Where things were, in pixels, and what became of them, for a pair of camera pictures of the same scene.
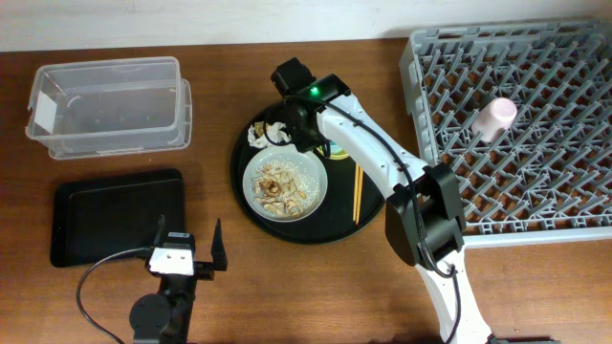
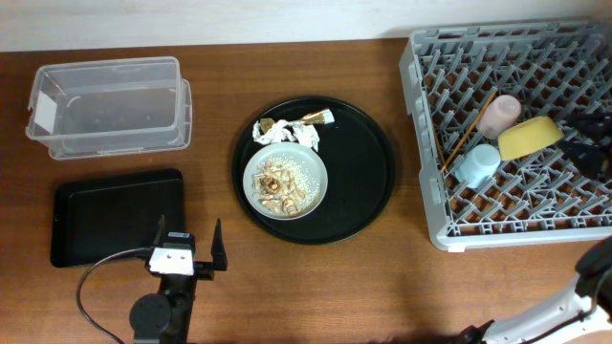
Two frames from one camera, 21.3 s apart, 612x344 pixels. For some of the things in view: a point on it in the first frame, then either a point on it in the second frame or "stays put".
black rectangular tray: (94, 218) stays put
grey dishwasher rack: (550, 178) stays put
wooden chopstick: (360, 194) to (440, 152)
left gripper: (206, 271) stays put
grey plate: (283, 183) stays put
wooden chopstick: (356, 192) to (469, 133)
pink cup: (494, 117) stays put
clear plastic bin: (105, 107) stays put
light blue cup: (335, 148) to (480, 163)
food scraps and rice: (283, 187) stays put
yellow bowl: (343, 154) to (531, 135)
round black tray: (351, 204) stays put
